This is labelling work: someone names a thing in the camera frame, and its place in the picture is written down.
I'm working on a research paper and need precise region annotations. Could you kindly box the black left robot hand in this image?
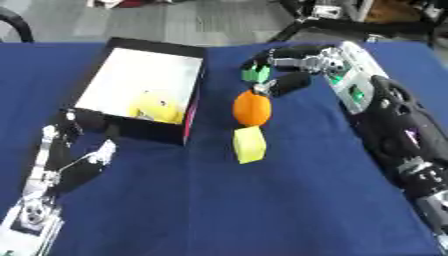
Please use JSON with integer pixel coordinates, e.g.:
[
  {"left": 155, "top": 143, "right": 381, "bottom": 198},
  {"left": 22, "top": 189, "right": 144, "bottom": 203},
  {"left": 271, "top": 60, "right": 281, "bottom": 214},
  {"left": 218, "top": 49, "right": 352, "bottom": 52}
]
[{"left": 21, "top": 107, "right": 123, "bottom": 202}]

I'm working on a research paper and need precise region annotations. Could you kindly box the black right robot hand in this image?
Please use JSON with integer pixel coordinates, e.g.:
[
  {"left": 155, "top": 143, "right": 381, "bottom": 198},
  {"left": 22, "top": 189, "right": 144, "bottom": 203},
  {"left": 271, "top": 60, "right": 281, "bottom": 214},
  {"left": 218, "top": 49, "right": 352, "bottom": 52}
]
[{"left": 238, "top": 44, "right": 342, "bottom": 99}]

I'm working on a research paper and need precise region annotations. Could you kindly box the green block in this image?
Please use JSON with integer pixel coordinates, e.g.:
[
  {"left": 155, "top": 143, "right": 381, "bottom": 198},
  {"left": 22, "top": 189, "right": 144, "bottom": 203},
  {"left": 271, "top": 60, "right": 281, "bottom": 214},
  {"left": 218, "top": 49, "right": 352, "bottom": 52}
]
[{"left": 241, "top": 64, "right": 273, "bottom": 84}]

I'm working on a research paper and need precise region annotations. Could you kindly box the black box with white inside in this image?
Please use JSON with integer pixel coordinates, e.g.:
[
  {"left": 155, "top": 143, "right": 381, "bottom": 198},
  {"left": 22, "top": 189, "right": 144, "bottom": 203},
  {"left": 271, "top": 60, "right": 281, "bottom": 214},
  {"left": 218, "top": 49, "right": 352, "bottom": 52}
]
[{"left": 59, "top": 36, "right": 209, "bottom": 146}]

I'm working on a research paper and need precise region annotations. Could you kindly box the orange toy fruit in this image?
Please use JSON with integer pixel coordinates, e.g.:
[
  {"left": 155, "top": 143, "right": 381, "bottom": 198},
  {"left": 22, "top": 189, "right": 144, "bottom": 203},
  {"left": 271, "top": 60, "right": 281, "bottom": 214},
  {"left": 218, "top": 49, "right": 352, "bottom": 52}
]
[{"left": 231, "top": 89, "right": 275, "bottom": 128}]

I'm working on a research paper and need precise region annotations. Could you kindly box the yellow block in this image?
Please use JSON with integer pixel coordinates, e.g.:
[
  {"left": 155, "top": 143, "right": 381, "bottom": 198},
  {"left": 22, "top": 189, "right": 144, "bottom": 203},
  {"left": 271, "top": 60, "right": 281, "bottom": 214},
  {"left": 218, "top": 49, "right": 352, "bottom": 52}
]
[{"left": 231, "top": 126, "right": 270, "bottom": 165}]

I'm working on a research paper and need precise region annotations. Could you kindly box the black curved chair part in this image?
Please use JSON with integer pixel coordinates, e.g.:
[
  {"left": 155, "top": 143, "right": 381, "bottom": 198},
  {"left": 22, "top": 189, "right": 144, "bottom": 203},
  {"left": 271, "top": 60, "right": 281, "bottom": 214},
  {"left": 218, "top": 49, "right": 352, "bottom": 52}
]
[{"left": 0, "top": 6, "right": 37, "bottom": 44}]

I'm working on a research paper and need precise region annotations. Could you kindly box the red and white object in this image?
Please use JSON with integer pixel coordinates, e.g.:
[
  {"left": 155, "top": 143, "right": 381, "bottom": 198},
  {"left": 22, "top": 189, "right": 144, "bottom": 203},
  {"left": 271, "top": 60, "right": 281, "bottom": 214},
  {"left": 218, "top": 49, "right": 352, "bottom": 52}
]
[{"left": 85, "top": 0, "right": 181, "bottom": 10}]

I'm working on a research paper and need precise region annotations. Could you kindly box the black tripod frame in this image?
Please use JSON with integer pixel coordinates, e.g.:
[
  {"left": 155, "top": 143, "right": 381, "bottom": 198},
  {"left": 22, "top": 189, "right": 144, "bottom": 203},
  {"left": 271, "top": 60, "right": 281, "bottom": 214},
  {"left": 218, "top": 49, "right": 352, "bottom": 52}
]
[{"left": 266, "top": 0, "right": 448, "bottom": 45}]

